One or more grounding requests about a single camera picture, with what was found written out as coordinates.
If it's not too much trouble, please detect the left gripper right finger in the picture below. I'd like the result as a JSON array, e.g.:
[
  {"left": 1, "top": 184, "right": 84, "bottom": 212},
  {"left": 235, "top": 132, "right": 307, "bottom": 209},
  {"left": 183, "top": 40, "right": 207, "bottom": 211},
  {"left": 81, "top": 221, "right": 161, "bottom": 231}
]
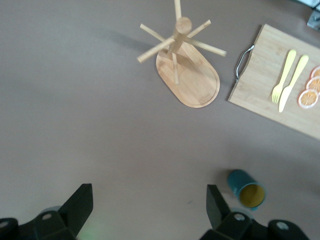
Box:
[{"left": 199, "top": 184, "right": 310, "bottom": 240}]

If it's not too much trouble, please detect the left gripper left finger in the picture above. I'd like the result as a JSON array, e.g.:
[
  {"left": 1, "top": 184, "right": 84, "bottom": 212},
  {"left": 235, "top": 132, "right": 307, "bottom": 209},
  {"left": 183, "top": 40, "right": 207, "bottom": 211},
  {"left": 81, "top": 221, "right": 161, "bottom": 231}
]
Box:
[{"left": 0, "top": 183, "right": 94, "bottom": 240}]

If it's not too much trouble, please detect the teal cup yellow inside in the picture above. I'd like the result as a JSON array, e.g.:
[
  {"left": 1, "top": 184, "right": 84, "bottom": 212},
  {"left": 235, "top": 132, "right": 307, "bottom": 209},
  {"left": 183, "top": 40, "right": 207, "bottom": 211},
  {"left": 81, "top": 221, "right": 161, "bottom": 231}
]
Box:
[{"left": 226, "top": 169, "right": 267, "bottom": 211}]

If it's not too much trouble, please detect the wooden cup rack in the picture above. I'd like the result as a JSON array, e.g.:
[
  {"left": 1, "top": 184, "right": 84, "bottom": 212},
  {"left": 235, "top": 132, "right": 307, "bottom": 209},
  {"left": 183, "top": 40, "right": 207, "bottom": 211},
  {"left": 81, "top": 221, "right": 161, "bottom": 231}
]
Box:
[{"left": 136, "top": 0, "right": 227, "bottom": 109}]

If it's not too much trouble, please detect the brown table cover mat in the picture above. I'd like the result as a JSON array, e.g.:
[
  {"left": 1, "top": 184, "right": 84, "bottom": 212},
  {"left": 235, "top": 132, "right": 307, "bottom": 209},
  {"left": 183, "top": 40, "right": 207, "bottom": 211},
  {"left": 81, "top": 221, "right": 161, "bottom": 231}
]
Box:
[{"left": 0, "top": 0, "right": 320, "bottom": 240}]

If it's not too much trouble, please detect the yellow plastic knife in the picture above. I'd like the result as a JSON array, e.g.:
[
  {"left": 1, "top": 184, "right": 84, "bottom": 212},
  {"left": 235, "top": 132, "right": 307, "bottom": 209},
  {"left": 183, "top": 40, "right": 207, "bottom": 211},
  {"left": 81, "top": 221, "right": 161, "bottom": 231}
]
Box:
[{"left": 278, "top": 54, "right": 310, "bottom": 113}]

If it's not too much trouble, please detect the yellow plastic fork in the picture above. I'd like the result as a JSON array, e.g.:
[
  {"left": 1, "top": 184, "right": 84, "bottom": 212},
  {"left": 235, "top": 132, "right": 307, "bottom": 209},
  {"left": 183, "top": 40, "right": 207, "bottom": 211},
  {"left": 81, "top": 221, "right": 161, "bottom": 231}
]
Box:
[{"left": 271, "top": 49, "right": 298, "bottom": 105}]

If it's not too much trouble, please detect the bamboo cutting board metal handle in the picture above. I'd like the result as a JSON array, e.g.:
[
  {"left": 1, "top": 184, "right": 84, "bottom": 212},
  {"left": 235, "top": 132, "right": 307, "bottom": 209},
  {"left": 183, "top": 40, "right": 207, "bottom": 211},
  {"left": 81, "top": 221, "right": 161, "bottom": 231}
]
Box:
[{"left": 227, "top": 23, "right": 320, "bottom": 141}]

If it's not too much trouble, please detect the metal bracket with post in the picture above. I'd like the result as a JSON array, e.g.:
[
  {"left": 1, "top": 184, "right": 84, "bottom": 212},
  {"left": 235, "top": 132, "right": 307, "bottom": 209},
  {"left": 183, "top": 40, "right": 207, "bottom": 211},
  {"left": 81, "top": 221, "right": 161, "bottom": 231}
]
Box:
[{"left": 306, "top": 11, "right": 320, "bottom": 31}]

